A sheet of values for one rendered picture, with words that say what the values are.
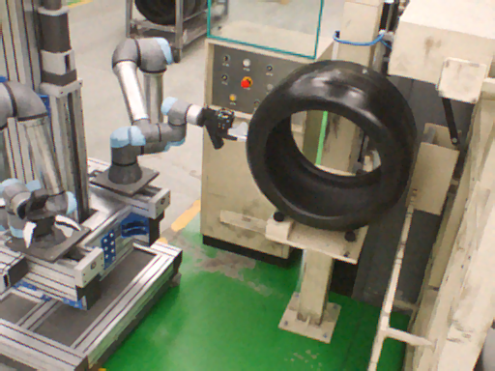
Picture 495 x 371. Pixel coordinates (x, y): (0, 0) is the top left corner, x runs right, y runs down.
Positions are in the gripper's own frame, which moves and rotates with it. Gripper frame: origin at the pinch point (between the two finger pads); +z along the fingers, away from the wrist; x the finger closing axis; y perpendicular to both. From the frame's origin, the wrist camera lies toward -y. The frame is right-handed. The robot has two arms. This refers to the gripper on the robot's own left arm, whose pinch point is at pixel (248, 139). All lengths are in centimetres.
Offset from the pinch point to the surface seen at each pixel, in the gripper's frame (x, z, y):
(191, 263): 49, -32, -119
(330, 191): 14.1, 33.6, -18.6
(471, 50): -34, 61, 66
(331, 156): 28.6, 28.3, -10.9
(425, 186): 22, 69, -6
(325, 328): 30, 51, -108
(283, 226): -7.9, 22.6, -26.4
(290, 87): -9.4, 12.9, 29.9
